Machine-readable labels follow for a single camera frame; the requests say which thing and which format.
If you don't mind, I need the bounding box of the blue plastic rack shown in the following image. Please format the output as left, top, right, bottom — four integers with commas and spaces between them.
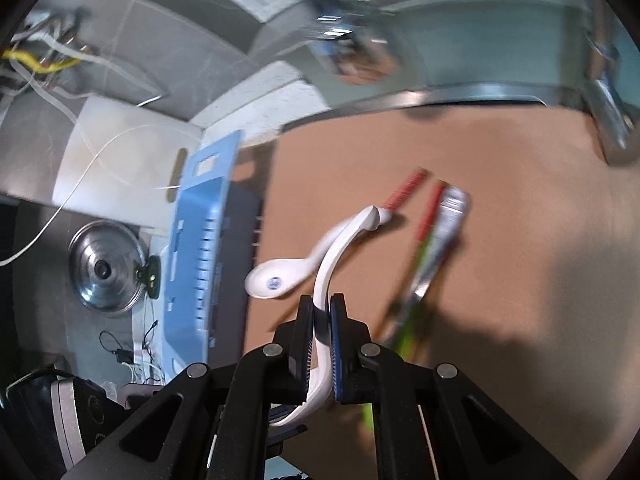
162, 130, 246, 376

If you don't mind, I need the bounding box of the brown board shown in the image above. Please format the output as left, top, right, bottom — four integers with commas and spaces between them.
242, 102, 640, 480

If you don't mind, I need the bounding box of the dark grey tray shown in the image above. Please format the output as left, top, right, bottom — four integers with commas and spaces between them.
210, 182, 266, 351

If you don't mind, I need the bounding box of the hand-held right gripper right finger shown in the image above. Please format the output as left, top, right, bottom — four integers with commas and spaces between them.
329, 294, 576, 480

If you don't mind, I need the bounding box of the black charger cable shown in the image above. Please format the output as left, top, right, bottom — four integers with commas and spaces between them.
99, 322, 161, 366

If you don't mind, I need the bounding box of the red wooden chopstick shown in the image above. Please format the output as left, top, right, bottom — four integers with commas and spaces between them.
382, 167, 431, 211
362, 180, 448, 431

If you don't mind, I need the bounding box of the small green scrubber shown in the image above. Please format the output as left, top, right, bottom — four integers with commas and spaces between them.
142, 255, 163, 298

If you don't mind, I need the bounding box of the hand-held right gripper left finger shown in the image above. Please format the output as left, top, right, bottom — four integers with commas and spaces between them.
62, 295, 317, 480

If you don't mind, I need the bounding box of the black electric appliance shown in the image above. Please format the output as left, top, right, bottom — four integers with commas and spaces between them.
5, 367, 131, 480

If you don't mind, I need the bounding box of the white ceramic spoon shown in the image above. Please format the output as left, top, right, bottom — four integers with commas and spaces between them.
270, 205, 396, 428

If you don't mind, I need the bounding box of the chrome faucet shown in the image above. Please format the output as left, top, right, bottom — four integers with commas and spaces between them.
580, 0, 640, 166

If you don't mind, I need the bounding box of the yellow wire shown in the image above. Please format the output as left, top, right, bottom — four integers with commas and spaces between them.
2, 47, 83, 75

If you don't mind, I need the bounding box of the steel pot lid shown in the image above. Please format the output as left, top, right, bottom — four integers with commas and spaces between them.
67, 220, 148, 316

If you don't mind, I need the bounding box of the metal spoon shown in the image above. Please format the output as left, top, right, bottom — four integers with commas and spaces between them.
385, 187, 473, 346

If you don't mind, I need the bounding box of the white spoon with blue mark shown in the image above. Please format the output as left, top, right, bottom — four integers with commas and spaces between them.
245, 207, 396, 301

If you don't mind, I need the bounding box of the white cutting board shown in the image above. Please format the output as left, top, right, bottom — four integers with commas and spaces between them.
52, 95, 206, 228

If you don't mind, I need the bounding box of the white cable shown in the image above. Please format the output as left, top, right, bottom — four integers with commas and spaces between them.
0, 122, 201, 268

